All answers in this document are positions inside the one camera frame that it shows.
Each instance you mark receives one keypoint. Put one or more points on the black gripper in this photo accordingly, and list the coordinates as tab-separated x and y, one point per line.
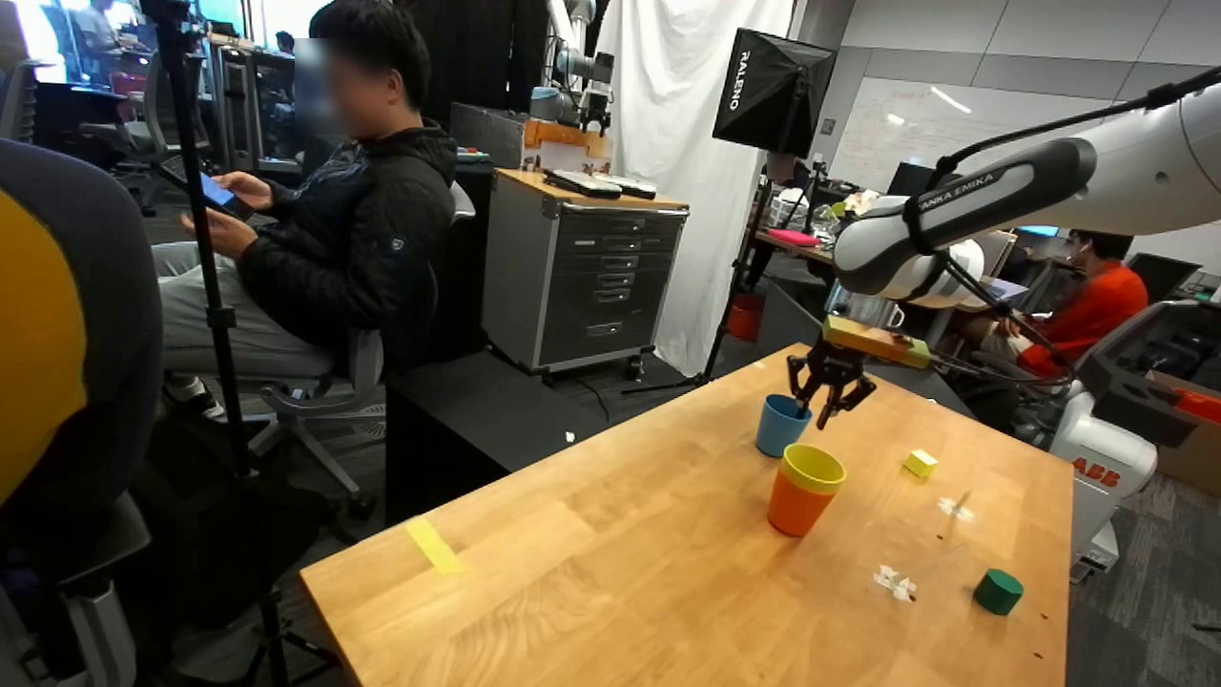
832	367

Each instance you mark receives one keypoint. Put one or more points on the blue plastic cup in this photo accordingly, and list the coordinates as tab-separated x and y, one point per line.
780	437

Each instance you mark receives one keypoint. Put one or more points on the yellow plastic cup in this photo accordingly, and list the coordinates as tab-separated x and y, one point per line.
815	476

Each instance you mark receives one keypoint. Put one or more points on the white ABB robot base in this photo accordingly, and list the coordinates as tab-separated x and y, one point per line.
1101	461

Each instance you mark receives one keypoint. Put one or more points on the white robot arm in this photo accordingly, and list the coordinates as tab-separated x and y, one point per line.
994	194

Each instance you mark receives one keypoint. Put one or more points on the red bucket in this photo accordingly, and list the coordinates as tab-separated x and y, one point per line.
747	320

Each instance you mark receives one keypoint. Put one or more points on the orange plastic cup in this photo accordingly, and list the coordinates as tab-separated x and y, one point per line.
795	508

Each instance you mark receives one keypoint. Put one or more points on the yellow cube block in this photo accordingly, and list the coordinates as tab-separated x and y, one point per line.
923	464

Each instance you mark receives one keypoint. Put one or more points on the pink tray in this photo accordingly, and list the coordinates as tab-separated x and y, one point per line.
793	240

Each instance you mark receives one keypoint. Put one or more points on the dark computer monitor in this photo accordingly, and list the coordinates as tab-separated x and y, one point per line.
911	176

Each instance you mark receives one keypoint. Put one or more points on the green cylinder block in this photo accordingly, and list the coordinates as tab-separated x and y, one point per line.
999	595

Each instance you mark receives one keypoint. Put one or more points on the grey drawer cabinet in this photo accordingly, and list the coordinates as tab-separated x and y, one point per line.
584	280

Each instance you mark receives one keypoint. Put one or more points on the short black keyboard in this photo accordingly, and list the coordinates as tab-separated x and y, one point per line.
639	190

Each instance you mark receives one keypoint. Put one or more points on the person in orange shirt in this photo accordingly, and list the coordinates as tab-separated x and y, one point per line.
1101	306

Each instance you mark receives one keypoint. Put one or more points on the black softbox light on stand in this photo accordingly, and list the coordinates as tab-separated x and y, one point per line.
770	95

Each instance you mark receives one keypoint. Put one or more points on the white curtain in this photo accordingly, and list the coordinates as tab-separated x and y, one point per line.
663	128

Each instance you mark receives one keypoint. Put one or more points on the long black keyboard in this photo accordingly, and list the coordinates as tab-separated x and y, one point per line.
584	181

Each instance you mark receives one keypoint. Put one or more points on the black machine with red part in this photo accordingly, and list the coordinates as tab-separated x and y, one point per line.
1157	357

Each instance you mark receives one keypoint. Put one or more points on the orange cardboard box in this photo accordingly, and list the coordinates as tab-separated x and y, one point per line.
560	148

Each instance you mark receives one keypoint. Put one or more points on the yellow tape strip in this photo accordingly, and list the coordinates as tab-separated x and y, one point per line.
438	549

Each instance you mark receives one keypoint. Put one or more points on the person in black jacket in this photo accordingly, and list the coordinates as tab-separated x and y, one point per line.
367	244

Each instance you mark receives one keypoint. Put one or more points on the grey office chair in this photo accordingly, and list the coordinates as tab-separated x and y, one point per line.
320	399
98	637

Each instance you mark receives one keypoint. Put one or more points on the black tripod pole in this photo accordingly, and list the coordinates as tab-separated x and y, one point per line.
214	252

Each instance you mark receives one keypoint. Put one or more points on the dark smartphone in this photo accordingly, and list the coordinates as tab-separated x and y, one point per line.
218	194

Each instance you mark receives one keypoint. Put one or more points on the person in yellow hoodie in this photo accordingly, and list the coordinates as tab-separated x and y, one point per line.
41	347

